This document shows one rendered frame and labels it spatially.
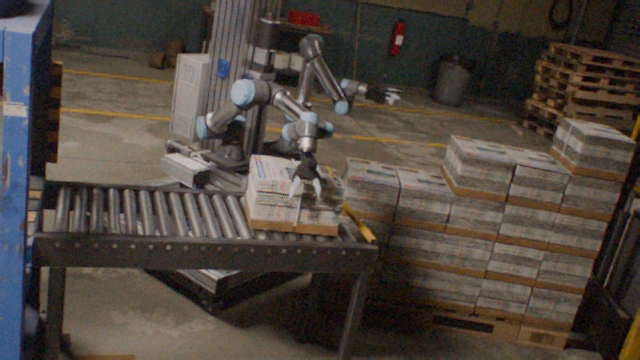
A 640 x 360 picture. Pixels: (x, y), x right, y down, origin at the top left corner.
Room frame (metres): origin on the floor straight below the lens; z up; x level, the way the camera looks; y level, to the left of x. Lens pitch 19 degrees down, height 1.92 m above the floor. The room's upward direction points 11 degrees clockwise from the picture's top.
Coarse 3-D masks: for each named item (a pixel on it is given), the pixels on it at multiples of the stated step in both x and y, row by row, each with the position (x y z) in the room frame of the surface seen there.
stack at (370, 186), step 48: (384, 192) 3.32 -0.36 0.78; (432, 192) 3.33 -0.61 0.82; (384, 240) 3.32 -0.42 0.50; (432, 240) 3.33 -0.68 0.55; (480, 240) 3.35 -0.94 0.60; (384, 288) 3.32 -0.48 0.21; (432, 288) 3.34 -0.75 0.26; (480, 288) 3.36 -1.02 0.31; (528, 288) 3.37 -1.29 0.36; (480, 336) 3.36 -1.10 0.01
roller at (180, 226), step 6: (174, 192) 2.69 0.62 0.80; (174, 198) 2.63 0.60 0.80; (174, 204) 2.57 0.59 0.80; (180, 204) 2.59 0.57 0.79; (174, 210) 2.51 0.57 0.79; (180, 210) 2.51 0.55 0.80; (174, 216) 2.47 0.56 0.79; (180, 216) 2.45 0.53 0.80; (174, 222) 2.43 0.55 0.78; (180, 222) 2.40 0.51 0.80; (174, 228) 2.39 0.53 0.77; (180, 228) 2.35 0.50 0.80; (186, 228) 2.36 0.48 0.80; (180, 234) 2.30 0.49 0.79; (186, 234) 2.30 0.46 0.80
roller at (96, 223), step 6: (96, 192) 2.53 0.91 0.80; (102, 192) 2.56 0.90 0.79; (96, 198) 2.47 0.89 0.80; (102, 198) 2.50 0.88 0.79; (96, 204) 2.41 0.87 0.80; (102, 204) 2.44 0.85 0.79; (96, 210) 2.36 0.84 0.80; (102, 210) 2.39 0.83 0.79; (96, 216) 2.30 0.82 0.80; (102, 216) 2.33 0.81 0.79; (90, 222) 2.27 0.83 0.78; (96, 222) 2.25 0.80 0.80; (102, 222) 2.28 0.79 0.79; (90, 228) 2.22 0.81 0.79; (96, 228) 2.20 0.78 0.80; (102, 228) 2.23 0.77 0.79
